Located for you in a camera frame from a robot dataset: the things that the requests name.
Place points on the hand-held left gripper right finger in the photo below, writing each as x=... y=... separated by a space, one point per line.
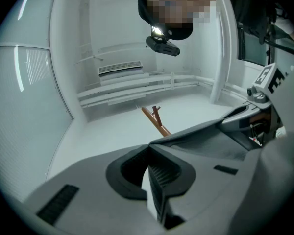
x=205 y=187

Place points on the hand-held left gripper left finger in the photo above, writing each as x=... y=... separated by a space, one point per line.
x=88 y=192

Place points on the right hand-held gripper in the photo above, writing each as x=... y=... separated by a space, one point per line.
x=263 y=78

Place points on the brown wooden coat stand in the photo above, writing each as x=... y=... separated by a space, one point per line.
x=156 y=122

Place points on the thick white vertical pipe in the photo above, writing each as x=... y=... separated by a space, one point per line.
x=221 y=57

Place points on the black equipment pack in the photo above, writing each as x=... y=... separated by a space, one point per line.
x=252 y=11

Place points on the white air conditioner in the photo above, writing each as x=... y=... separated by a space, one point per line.
x=120 y=70

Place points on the person's head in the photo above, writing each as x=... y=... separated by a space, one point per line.
x=171 y=6

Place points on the black head-mounted camera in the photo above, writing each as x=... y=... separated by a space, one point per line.
x=163 y=45

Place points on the white wall pipes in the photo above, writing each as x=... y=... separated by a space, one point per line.
x=137 y=89

